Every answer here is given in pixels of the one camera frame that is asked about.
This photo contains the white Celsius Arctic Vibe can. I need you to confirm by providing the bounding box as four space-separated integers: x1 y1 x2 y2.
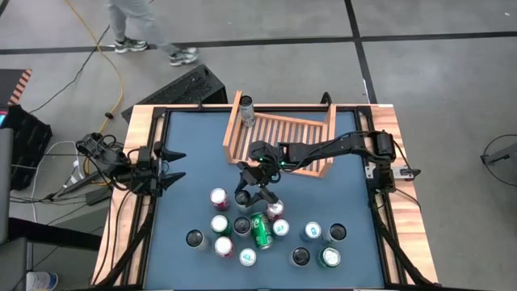
233 188 254 214
238 95 256 129
233 216 253 238

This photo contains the white blue object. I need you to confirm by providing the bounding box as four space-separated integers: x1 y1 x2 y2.
25 270 60 291

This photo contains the red Coca-Cola can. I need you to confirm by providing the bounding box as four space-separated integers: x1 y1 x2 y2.
265 199 286 222
208 187 231 213
213 235 236 259

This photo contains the yellow extension cable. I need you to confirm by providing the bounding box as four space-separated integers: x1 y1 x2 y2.
64 0 124 175

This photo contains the black fabric case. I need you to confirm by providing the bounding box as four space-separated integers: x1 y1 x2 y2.
6 103 53 191

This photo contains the blue silver Red Bull can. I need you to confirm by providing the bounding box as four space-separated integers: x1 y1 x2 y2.
271 217 291 239
299 221 323 243
238 247 258 268

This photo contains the green Sprite can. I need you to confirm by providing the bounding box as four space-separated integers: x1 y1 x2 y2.
250 211 275 251
209 213 233 238
316 246 343 270

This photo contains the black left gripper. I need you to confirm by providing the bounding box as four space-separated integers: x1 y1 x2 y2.
132 141 187 197

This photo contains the black power adapter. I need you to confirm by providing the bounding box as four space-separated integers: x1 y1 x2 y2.
83 186 113 206

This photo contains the black perforated metal case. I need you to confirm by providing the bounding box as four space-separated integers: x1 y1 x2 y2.
120 63 229 123

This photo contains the black mat orange striped edge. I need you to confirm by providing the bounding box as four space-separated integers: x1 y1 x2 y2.
0 67 33 107

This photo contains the wooden slatted shelf rack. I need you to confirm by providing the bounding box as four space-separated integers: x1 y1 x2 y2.
222 90 338 179

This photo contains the white Celsius Tropical Vibe can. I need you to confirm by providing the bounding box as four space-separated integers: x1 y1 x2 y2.
289 246 312 268
185 229 211 251
325 222 348 245

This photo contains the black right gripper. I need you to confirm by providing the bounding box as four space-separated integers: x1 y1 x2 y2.
234 140 284 205

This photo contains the person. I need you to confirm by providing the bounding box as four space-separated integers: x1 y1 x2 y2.
107 0 200 68

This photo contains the black floor cable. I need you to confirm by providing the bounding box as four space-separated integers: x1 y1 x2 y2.
28 23 112 115

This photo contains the black metal table frame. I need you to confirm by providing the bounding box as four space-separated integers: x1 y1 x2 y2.
95 103 439 290

